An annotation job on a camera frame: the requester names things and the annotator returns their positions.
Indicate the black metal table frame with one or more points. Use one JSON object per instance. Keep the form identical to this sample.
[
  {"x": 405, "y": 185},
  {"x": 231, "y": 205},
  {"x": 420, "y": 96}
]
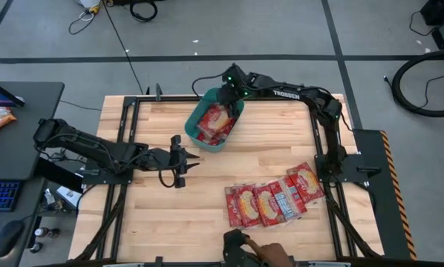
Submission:
[{"x": 170, "y": 98}]

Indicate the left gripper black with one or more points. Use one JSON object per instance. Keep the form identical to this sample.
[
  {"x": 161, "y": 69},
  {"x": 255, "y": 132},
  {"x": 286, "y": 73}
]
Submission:
[{"x": 168, "y": 159}]

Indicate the grey metal bracket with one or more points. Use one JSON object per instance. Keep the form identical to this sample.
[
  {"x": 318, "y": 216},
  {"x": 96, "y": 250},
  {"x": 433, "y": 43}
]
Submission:
[{"x": 329, "y": 264}]

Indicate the black platform with hazard stripe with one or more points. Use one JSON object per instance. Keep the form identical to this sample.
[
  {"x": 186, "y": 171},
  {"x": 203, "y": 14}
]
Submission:
[{"x": 385, "y": 207}]

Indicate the black keyboard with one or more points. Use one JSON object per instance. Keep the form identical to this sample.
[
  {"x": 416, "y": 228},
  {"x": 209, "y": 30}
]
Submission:
[{"x": 1, "y": 194}]

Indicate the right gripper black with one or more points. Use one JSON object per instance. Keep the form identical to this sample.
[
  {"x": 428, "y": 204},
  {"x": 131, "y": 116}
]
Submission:
[{"x": 229, "y": 95}]

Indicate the black computer mouse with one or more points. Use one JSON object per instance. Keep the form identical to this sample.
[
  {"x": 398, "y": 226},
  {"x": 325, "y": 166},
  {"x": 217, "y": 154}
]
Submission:
[{"x": 7, "y": 237}]

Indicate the teal plastic basket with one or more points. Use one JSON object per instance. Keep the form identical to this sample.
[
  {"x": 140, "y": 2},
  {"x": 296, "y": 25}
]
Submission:
[{"x": 192, "y": 130}]

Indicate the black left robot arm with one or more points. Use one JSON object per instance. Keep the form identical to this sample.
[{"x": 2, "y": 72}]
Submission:
[{"x": 88, "y": 146}]

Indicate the white box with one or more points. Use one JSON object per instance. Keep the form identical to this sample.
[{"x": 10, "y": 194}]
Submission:
[{"x": 69, "y": 196}]

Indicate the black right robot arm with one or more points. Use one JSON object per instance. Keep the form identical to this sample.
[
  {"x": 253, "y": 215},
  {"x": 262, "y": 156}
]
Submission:
[{"x": 292, "y": 94}]

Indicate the black desk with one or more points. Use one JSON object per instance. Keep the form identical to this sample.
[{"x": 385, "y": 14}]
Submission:
[{"x": 25, "y": 148}]

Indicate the person's hand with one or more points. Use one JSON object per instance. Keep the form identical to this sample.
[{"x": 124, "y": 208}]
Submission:
[{"x": 270, "y": 254}]

